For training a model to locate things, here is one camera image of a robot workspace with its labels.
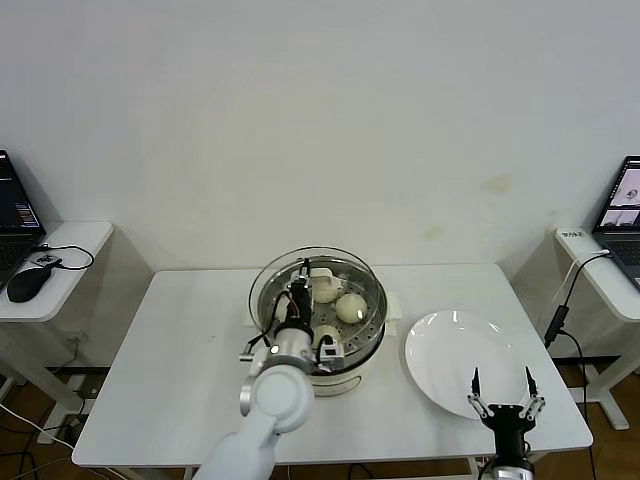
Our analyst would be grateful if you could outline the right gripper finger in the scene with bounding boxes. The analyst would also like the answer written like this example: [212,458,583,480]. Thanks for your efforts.
[466,367,494,420]
[519,366,547,421]

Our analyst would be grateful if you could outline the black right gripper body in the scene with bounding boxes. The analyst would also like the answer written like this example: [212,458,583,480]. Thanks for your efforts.
[483,403,534,461]

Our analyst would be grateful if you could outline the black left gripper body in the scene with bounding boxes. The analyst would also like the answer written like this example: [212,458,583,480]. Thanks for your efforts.
[288,280,312,326]

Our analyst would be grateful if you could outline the glass lid with cream handle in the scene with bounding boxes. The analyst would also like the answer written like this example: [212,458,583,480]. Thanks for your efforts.
[248,243,389,346]

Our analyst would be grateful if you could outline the perforated steel steamer basket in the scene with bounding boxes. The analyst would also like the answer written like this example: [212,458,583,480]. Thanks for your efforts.
[257,256,389,364]

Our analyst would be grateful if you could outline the white round plate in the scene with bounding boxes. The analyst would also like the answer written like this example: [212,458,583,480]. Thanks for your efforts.
[403,309,529,420]

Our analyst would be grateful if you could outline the cream electric cooker pot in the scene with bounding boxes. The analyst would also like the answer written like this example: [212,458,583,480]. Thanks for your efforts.
[242,292,403,401]

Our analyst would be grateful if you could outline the grey laptop with bright windows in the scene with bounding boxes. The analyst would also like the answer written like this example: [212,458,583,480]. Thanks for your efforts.
[589,154,640,294]

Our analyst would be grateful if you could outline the white side table with mouse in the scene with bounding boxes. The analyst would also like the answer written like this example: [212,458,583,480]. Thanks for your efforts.
[0,221,114,416]

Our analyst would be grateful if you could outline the black floor foot bar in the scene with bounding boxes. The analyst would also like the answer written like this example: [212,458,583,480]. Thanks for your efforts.
[44,366,111,377]

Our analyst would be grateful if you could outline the black computer mouse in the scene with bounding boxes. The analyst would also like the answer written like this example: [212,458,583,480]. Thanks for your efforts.
[5,266,54,304]

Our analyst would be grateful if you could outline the black laptop with dark screen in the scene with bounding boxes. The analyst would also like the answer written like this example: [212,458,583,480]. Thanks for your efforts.
[0,148,47,291]

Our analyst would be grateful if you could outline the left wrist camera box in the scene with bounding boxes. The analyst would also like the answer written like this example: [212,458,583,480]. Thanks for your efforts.
[314,335,347,374]

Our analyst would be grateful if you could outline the black adapter cable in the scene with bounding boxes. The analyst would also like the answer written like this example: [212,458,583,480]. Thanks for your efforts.
[542,249,612,406]

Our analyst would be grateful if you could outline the white cable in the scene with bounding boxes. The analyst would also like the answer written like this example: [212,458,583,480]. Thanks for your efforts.
[562,249,609,306]

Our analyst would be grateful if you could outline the black usb cable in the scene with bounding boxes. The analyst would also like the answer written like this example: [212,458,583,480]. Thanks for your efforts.
[29,243,95,274]

